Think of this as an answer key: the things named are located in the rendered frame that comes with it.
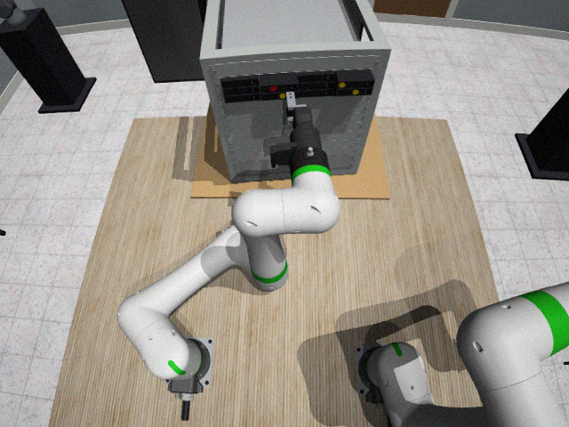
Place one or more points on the tan flat board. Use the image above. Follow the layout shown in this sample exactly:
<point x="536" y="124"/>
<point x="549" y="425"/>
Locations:
<point x="212" y="179"/>

